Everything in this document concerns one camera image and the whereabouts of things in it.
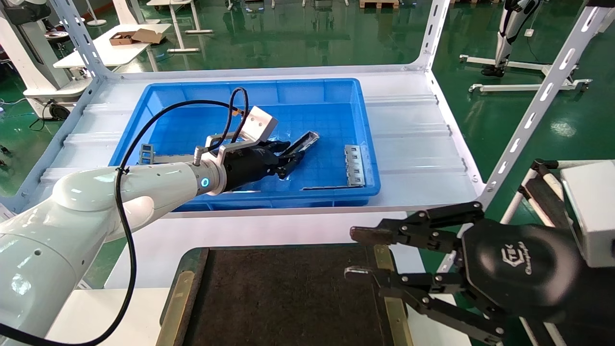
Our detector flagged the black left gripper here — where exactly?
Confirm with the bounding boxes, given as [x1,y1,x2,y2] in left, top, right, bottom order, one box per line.
[223,140,485,254]

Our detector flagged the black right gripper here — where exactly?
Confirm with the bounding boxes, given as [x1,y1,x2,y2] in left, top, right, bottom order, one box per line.
[459,219,615,346]

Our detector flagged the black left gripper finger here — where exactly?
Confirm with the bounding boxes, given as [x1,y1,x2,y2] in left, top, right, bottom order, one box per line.
[344,266,507,345]

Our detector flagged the long silver metal channel part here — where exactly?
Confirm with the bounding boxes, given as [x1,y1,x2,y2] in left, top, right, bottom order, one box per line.
[281,131,320,157]

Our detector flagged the black container tray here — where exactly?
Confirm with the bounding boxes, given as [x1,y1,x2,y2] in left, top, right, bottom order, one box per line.
[161,243,414,346]

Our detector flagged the brass strip on tray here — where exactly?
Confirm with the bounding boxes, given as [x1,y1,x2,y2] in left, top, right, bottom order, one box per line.
[374,244,414,346]
[155,271,195,346]

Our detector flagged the white and black folding stand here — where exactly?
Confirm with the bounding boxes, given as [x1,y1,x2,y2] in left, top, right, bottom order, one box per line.
[500,159,565,229]

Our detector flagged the blue plastic bin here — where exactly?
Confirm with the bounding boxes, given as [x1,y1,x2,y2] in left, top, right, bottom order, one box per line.
[110,78,381,212]

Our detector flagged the white metal shelf rack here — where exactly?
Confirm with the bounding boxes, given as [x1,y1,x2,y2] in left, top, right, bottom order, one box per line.
[0,0,615,284]

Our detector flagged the white table with T-legs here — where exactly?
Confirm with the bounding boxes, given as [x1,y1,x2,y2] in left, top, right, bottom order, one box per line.
[147,0,214,53]

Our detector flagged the open cardboard box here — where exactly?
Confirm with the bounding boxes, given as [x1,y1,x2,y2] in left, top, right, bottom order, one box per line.
[109,28,167,47]

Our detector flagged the white humanoid robot legs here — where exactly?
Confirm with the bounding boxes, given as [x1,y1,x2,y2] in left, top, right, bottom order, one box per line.
[482,0,546,78]

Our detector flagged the white work table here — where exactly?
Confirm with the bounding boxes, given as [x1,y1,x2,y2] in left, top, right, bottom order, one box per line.
[53,23,172,73]

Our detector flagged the white machine with black wheel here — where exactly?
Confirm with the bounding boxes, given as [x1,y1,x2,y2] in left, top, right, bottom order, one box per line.
[0,0,94,121]

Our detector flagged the silver slotted metal bracket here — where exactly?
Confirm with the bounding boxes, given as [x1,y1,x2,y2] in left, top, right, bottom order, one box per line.
[344,145,367,187]

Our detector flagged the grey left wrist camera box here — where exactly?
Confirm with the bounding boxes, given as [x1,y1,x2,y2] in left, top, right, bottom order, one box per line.
[238,106,279,144]

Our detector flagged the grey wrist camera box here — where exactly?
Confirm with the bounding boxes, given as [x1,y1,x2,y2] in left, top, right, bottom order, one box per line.
[560,161,615,269]
[238,106,279,144]

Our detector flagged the silver camera mount bracket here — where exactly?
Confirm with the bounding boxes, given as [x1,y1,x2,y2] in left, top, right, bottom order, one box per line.
[192,132,262,166]

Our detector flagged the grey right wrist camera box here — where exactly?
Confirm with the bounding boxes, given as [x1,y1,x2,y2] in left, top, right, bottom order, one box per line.
[560,161,615,269]

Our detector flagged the white wheeled stand frame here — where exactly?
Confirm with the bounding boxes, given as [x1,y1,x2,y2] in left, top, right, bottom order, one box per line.
[459,54,593,93]

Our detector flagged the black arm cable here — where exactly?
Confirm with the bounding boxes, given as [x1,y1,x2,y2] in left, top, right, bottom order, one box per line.
[0,87,249,346]

